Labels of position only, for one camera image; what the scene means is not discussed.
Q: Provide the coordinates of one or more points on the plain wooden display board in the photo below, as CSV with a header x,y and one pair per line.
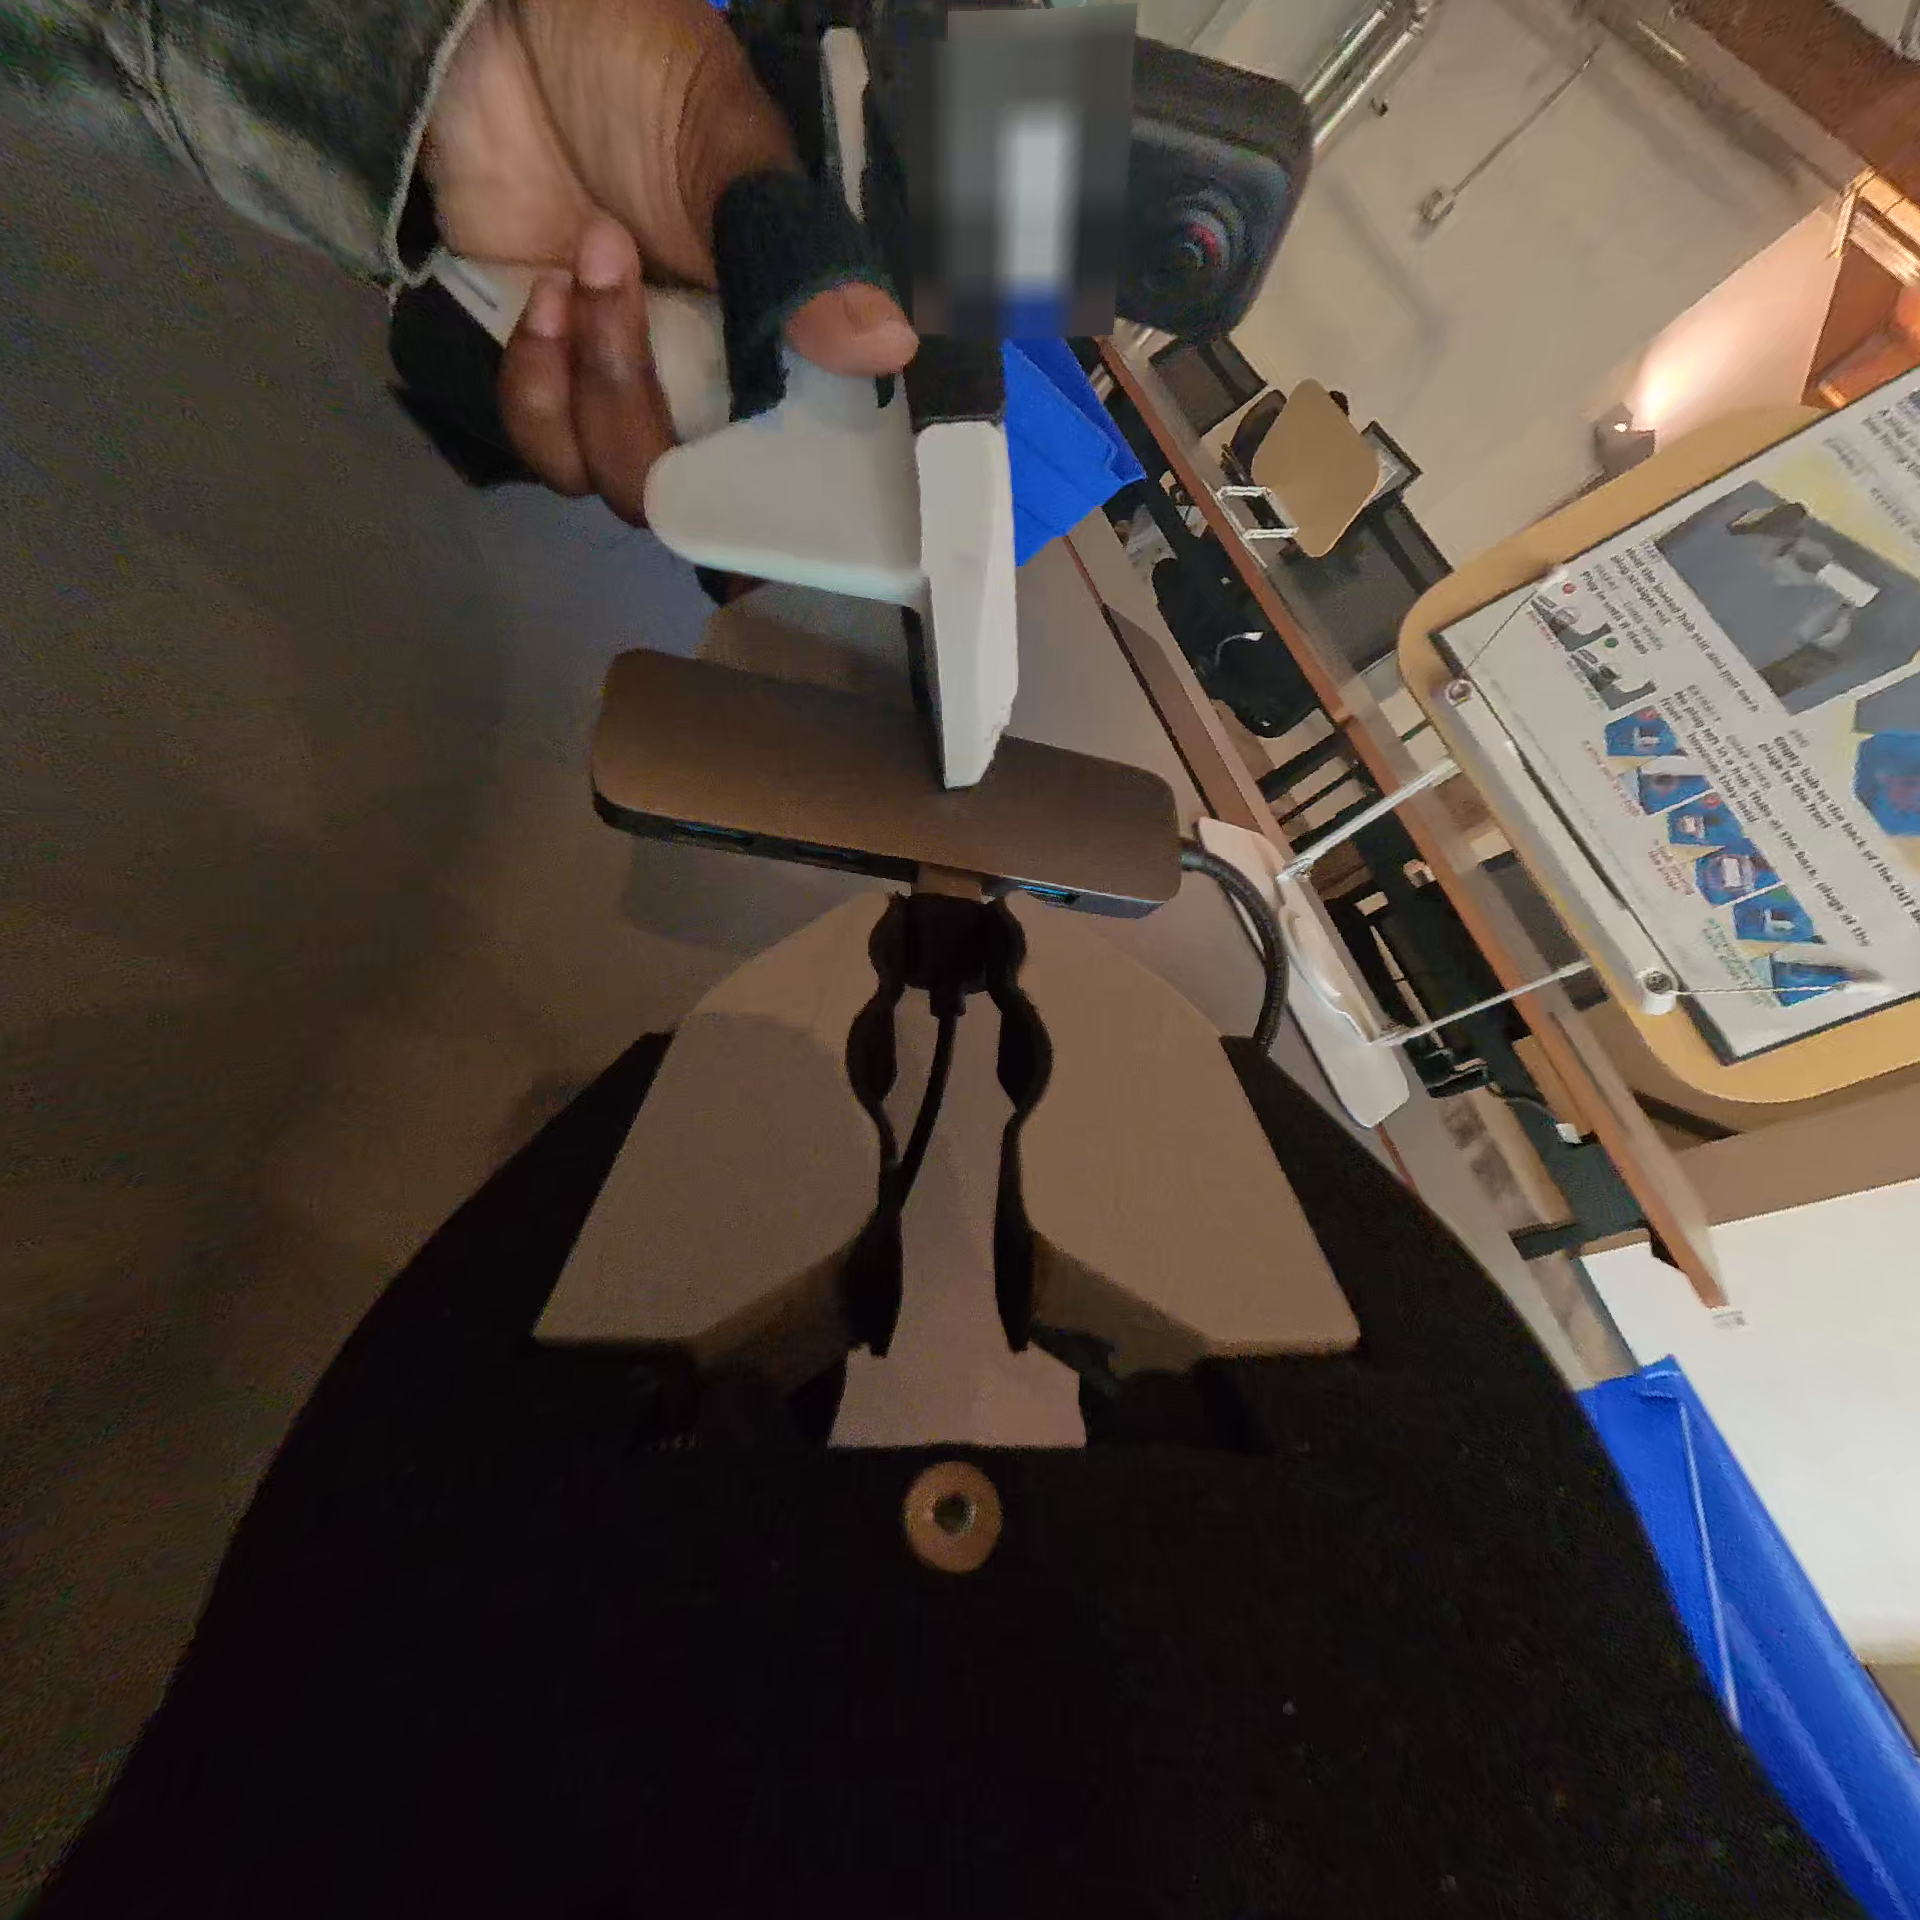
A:
x,y
1319,465

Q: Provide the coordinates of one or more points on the person's left forearm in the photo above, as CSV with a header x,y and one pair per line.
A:
x,y
254,90

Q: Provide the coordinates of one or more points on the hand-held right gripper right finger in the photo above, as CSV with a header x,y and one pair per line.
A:
x,y
1172,1185

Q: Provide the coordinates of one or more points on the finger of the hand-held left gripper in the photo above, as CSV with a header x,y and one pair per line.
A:
x,y
809,503
796,623

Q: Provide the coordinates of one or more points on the instruction board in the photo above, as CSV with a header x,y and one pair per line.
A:
x,y
1724,721

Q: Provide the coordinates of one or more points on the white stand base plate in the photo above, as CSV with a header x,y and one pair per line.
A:
x,y
1329,991

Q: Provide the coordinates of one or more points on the blue plastic bin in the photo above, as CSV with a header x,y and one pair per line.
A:
x,y
1059,450
1799,1724

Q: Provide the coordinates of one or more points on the wall sconce lamp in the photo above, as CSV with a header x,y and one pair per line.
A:
x,y
1624,446

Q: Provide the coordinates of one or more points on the person's left hand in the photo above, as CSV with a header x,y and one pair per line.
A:
x,y
599,120

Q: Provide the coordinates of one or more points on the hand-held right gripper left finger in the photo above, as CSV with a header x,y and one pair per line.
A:
x,y
720,1172

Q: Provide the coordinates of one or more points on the grey usb hub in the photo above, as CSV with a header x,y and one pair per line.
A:
x,y
751,757

